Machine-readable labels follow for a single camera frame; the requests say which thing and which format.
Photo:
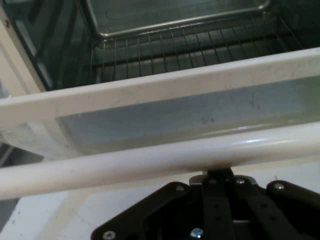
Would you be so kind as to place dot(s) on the metal baking tray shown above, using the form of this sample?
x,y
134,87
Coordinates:
x,y
175,12

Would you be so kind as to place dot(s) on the cream glass oven door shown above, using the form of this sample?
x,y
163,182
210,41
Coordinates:
x,y
150,92

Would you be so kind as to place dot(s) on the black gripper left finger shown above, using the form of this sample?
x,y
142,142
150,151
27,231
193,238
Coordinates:
x,y
215,205

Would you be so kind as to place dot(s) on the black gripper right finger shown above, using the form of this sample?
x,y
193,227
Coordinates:
x,y
265,212

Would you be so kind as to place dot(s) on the cream toaster oven body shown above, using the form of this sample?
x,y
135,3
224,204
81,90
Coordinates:
x,y
17,67

